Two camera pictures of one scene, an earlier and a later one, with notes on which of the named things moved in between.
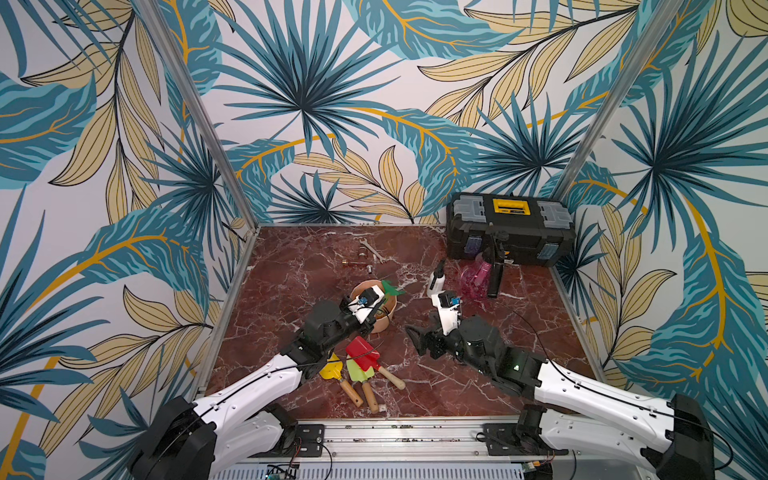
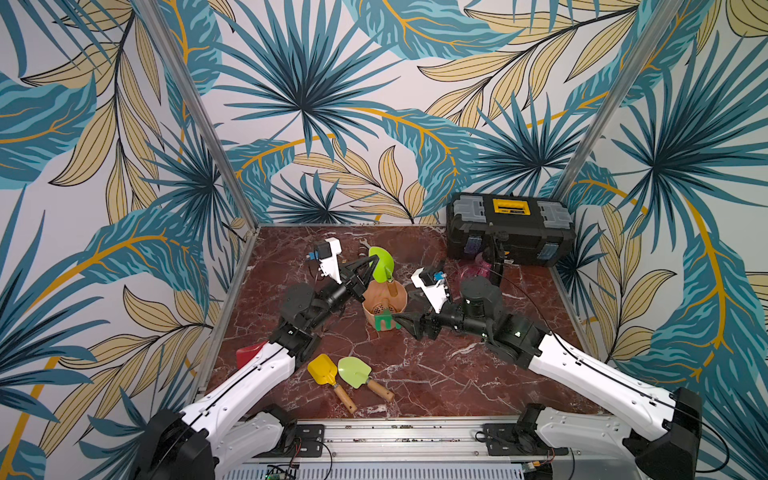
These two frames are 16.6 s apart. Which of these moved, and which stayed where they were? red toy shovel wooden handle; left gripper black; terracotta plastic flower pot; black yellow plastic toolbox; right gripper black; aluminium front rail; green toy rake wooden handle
Moved: green toy rake wooden handle; red toy shovel wooden handle; terracotta plastic flower pot; right gripper black; left gripper black
Stayed: black yellow plastic toolbox; aluminium front rail
